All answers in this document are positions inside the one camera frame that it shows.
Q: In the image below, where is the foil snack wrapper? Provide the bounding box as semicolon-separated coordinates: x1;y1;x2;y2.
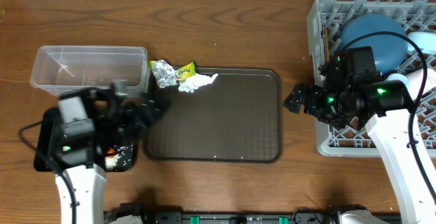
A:
149;60;196;89

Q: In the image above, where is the wooden chopstick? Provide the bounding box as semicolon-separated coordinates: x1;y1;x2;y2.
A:
324;28;330;62

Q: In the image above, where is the pile of white rice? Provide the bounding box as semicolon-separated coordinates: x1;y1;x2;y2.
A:
105;144;135;172

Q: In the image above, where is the white tissue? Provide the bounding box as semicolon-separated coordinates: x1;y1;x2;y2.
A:
178;74;219;93

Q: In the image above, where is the dark blue plate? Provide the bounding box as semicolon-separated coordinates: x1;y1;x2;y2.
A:
337;14;408;74

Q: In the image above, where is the light blue saucer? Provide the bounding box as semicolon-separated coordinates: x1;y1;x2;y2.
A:
407;31;436;54

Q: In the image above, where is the light blue cup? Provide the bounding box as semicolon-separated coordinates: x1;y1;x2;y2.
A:
386;73;409;86

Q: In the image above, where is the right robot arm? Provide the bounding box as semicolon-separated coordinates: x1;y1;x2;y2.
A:
283;80;435;223

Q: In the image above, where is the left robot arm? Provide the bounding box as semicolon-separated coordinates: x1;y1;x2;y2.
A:
48;87;168;223

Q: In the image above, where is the grey dishwasher rack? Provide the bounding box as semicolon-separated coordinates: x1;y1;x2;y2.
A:
307;0;435;157

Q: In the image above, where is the black plastic tray bin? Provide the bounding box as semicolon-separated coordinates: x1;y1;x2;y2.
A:
33;108;138;172

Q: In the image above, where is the dark brown serving tray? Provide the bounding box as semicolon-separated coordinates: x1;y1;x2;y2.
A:
143;67;283;163

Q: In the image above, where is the clear plastic bin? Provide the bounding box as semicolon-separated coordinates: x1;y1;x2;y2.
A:
30;46;151;97

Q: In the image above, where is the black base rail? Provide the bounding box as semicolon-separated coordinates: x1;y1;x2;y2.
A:
102;202;403;224

